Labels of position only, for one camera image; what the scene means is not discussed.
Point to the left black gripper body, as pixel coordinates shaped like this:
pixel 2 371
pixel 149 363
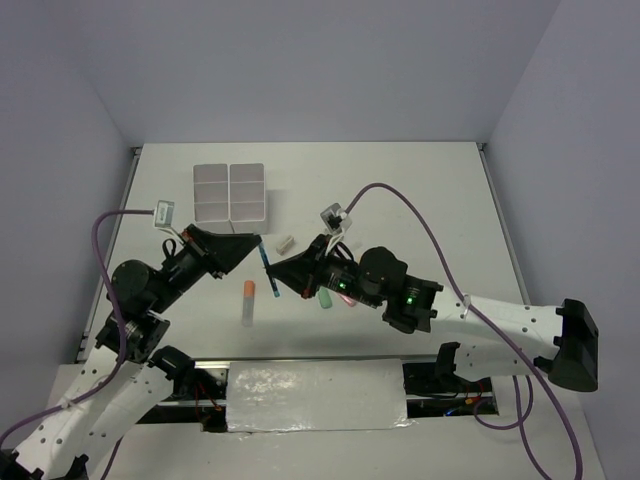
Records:
pixel 186 269

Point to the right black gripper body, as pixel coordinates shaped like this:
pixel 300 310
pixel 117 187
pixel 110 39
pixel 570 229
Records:
pixel 339 274

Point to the blue pen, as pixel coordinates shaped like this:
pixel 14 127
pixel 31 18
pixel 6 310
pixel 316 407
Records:
pixel 266 264

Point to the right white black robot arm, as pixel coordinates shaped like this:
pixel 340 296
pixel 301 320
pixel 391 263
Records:
pixel 485 337

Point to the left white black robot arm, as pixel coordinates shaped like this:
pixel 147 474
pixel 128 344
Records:
pixel 128 372

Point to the green highlighter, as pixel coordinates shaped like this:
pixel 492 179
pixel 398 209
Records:
pixel 324 298

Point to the pink highlighter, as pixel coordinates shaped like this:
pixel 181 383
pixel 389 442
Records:
pixel 347 299

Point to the orange capped glue stick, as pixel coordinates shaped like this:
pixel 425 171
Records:
pixel 248 303

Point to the right white compartment container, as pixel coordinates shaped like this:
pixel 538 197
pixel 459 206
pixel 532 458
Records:
pixel 248 198

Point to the silver foil covered panel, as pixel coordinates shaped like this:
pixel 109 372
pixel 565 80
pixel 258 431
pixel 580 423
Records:
pixel 296 396

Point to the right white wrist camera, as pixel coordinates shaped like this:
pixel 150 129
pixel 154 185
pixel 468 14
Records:
pixel 337 222

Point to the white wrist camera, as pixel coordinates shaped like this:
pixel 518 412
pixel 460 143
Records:
pixel 337 222
pixel 163 217

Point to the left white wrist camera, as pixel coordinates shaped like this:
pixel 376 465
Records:
pixel 163 217

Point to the left aluminium table rail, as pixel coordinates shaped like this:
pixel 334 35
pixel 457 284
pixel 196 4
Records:
pixel 83 346

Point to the aluminium table rail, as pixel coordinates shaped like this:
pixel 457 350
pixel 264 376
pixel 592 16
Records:
pixel 481 147
pixel 83 346

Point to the right aluminium table rail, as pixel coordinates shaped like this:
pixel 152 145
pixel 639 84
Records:
pixel 481 147

